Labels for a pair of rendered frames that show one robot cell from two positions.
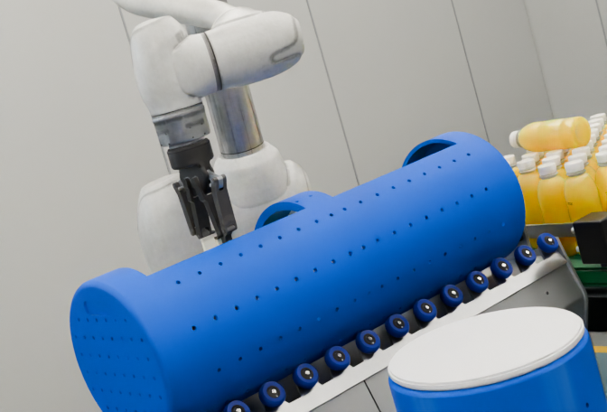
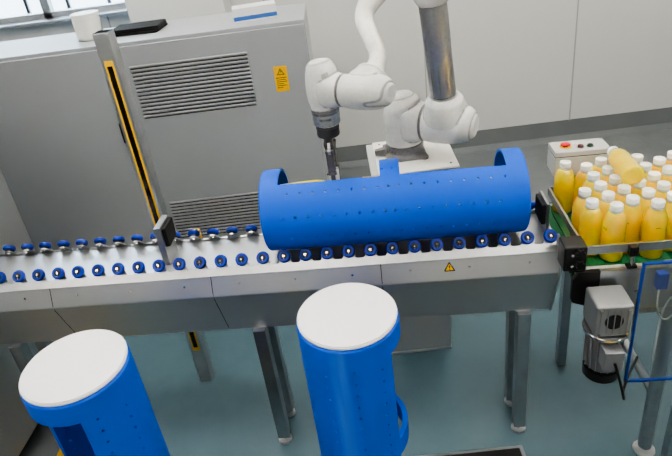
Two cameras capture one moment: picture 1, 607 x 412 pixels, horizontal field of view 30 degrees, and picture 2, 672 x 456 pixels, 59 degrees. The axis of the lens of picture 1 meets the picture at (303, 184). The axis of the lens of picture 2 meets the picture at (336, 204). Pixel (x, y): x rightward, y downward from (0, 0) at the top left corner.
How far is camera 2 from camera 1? 1.35 m
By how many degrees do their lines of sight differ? 46
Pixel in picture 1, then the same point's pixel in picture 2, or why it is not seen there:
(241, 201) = (428, 124)
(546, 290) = (531, 260)
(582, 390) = (352, 367)
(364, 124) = not seen: outside the picture
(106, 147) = not seen: outside the picture
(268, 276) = (331, 207)
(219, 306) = (298, 213)
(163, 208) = (391, 111)
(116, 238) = (526, 38)
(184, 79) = (320, 99)
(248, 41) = (353, 92)
